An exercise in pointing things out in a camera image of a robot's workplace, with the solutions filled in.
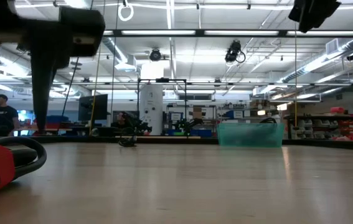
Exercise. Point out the black ceiling camera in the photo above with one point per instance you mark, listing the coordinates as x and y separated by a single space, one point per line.
155 55
233 51

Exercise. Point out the teal translucent plastic bin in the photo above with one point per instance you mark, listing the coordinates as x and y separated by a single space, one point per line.
251 137

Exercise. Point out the large black display screen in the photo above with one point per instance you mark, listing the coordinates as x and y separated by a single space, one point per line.
93 107

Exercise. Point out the storage shelf with bins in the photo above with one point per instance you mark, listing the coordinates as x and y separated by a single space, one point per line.
335 124

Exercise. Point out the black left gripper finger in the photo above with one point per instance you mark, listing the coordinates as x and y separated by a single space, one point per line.
42 93

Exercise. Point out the white cabinet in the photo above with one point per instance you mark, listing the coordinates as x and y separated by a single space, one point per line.
151 109

